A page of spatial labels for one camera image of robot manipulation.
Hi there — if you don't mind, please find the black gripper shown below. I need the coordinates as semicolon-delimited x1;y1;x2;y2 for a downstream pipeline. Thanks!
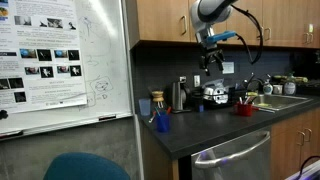
199;41;226;77

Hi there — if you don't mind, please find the white marker red cap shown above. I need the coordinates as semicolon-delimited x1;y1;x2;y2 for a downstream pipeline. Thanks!
252;105;276;114

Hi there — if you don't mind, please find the translucent blue plastic cup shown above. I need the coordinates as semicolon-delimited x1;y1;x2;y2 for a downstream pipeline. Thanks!
138;98;152;117

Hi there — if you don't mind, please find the white marker red tip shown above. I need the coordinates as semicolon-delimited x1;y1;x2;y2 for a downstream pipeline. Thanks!
148;110;157;124

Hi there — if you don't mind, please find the black whiteboard marker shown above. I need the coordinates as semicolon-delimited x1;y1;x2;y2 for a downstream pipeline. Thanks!
98;114;118;122
0;130;25;140

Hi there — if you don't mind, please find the black cylindrical container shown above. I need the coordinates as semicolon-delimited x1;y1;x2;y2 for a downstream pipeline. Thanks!
191;87;205;113

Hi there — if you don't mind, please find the black dish rack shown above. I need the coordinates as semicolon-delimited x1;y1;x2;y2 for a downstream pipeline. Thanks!
202;87;249;110

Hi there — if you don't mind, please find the steel faucet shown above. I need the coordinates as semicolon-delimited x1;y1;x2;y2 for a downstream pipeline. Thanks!
244;72;266;94

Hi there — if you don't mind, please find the soap dispenser bottle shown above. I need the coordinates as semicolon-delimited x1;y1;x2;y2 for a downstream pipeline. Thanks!
262;73;274;96

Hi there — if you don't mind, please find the wooden collar glass coffee maker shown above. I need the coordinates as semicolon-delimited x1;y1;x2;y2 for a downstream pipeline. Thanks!
151;90;166;110

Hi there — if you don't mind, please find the wooden upper cabinet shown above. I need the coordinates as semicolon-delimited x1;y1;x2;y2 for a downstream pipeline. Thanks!
125;0;320;51

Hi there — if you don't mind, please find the wooden cabinet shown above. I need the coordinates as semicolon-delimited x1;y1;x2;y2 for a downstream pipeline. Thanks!
270;107;320;180
125;0;320;51

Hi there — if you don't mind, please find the plain white mug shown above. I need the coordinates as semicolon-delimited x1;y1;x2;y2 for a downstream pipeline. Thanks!
272;84;284;96

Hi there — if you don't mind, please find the steel sink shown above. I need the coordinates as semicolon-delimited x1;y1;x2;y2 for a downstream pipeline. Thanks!
248;93;314;112

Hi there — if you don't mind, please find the clear bottle white label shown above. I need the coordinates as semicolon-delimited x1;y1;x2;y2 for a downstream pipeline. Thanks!
283;72;297;96

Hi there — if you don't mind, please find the whiteboard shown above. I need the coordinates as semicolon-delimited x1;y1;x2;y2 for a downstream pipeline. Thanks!
0;0;135;141

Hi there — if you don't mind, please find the steel dishwasher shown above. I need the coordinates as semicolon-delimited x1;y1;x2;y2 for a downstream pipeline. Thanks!
190;125;273;180

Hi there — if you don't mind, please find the wooden lower cabinet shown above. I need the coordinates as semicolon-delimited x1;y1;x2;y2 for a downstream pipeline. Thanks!
270;107;320;180

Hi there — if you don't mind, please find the large research poster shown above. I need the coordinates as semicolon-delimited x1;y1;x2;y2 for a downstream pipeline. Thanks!
0;0;88;115

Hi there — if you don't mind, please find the white paper wall note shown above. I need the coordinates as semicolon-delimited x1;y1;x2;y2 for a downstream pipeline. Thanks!
222;61;235;75

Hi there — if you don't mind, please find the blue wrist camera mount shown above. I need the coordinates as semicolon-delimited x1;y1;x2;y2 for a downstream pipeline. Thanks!
205;30;238;45

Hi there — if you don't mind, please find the steel kettle black handle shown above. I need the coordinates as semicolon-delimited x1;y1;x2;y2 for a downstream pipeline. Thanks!
171;80;192;114

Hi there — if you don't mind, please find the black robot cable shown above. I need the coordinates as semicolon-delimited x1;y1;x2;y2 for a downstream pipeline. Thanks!
231;4;264;66

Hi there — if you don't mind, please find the orange cup with handle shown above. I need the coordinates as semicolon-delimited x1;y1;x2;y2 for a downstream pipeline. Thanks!
235;101;255;117

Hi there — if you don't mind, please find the curved steel dishwasher handle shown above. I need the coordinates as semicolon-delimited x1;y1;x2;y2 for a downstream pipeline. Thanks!
193;130;271;170

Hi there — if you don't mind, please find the black floor cable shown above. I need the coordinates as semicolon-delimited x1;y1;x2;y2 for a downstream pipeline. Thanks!
297;154;320;178

